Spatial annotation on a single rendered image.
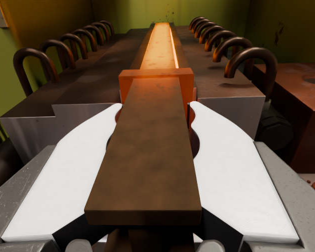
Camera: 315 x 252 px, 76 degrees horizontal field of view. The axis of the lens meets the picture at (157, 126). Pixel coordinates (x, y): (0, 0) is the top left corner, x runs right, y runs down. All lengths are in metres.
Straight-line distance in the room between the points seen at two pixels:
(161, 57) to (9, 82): 0.24
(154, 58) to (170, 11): 0.43
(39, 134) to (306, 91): 0.23
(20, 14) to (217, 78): 0.27
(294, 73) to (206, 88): 0.12
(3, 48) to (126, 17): 0.36
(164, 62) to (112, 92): 0.05
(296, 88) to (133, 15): 0.48
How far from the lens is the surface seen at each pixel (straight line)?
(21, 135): 0.20
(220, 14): 0.63
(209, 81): 0.18
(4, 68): 0.36
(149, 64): 0.17
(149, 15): 0.61
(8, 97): 0.38
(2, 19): 0.33
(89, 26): 0.39
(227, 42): 0.21
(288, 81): 0.23
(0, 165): 0.21
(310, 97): 0.21
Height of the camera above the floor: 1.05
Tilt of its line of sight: 32 degrees down
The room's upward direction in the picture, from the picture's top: 3 degrees counter-clockwise
